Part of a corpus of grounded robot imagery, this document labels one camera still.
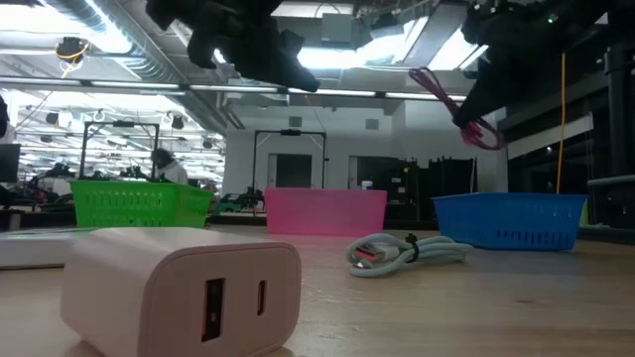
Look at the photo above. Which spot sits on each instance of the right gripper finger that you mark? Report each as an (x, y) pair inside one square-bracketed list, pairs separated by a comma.
[(478, 94), (496, 96)]

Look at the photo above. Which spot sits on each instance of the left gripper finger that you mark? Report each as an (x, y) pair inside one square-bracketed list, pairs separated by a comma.
[(295, 69), (288, 82)]

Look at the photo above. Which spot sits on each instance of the white box with black picture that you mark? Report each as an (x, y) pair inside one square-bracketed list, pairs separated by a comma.
[(35, 248)]

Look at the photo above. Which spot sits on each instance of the black background robot arm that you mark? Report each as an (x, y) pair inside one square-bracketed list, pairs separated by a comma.
[(248, 198)]

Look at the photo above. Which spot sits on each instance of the blue plastic bin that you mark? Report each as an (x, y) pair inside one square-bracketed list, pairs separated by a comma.
[(511, 220)]

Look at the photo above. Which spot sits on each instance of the pink plastic bin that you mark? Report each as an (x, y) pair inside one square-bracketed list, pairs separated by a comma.
[(322, 210)]

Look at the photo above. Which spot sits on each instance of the green plastic bin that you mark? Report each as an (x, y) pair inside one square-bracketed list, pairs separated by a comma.
[(139, 203)]

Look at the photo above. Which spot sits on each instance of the grey ceiling box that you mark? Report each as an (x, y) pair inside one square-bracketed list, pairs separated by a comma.
[(337, 27)]

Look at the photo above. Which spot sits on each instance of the black cabinet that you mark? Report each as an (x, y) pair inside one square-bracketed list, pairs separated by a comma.
[(387, 183)]

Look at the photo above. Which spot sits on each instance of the white bottle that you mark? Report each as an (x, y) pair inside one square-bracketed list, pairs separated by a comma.
[(366, 185)]

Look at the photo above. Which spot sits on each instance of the person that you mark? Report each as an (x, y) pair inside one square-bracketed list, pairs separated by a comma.
[(173, 171)]

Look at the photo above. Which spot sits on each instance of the dark computer monitor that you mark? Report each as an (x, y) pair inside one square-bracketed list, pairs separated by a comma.
[(9, 163)]

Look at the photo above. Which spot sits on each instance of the black gantry frame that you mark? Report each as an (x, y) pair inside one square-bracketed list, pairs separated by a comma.
[(290, 132), (119, 124)]

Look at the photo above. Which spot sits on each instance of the black vertical post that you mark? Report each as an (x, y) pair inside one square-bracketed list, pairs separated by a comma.
[(622, 124)]

